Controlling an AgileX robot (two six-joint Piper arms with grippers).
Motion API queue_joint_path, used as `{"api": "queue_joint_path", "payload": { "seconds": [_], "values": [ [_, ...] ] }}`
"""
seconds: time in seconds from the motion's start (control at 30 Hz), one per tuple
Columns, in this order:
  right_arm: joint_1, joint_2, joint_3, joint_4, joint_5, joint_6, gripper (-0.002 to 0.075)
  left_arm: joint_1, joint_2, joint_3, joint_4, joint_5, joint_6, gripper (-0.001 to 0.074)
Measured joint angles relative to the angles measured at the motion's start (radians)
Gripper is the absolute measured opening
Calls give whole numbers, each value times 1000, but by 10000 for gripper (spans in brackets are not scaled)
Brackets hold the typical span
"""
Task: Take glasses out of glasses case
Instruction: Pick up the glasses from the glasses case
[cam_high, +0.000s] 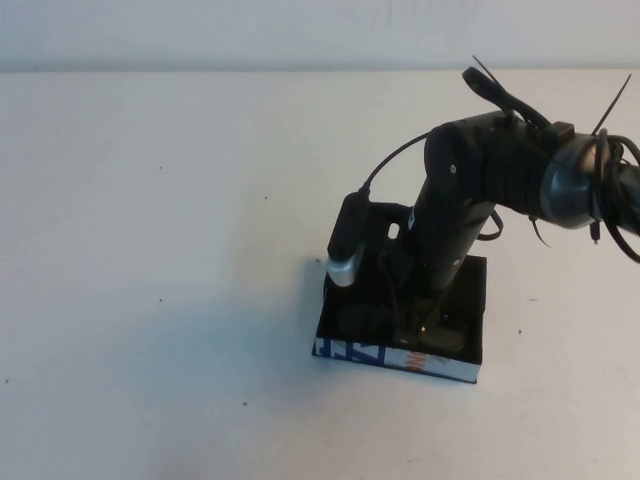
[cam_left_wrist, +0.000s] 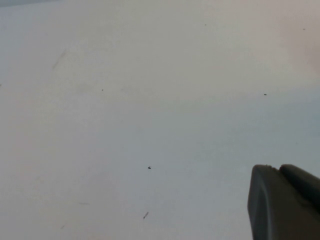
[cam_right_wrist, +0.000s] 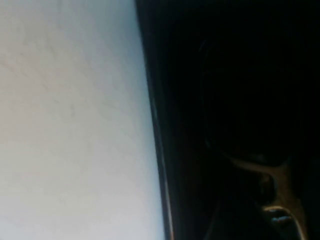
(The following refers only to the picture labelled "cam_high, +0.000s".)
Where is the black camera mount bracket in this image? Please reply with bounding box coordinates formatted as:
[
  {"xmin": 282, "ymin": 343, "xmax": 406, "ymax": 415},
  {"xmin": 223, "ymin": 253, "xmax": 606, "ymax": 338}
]
[{"xmin": 363, "ymin": 201, "xmax": 417, "ymax": 261}]

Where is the black printed glasses case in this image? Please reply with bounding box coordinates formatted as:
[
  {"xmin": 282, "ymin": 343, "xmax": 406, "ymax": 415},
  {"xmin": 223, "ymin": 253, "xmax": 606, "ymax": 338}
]
[{"xmin": 310, "ymin": 253, "xmax": 489, "ymax": 386}]

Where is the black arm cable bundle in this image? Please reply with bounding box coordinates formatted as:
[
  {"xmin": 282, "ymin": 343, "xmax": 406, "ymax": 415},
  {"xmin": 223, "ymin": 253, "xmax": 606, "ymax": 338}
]
[{"xmin": 461, "ymin": 66, "xmax": 640, "ymax": 265}]

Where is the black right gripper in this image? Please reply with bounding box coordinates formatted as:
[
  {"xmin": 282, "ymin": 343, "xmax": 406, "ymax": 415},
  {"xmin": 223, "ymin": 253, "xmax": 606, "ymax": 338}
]
[{"xmin": 377, "ymin": 185, "xmax": 490, "ymax": 348}]

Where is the thin black camera cable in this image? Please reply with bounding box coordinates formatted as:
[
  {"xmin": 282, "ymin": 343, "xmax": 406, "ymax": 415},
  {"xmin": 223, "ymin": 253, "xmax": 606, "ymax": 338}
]
[{"xmin": 360, "ymin": 130, "xmax": 435, "ymax": 199}]

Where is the black zip tie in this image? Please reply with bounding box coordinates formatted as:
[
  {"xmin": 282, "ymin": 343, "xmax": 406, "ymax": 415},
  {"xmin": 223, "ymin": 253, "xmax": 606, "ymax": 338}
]
[
  {"xmin": 528, "ymin": 213, "xmax": 554, "ymax": 250},
  {"xmin": 471, "ymin": 54, "xmax": 512, "ymax": 114},
  {"xmin": 591, "ymin": 73, "xmax": 633, "ymax": 137}
]

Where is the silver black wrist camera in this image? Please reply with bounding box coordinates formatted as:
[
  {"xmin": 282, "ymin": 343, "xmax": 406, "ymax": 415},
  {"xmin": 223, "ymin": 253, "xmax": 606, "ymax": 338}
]
[{"xmin": 325, "ymin": 191, "xmax": 372, "ymax": 290}]

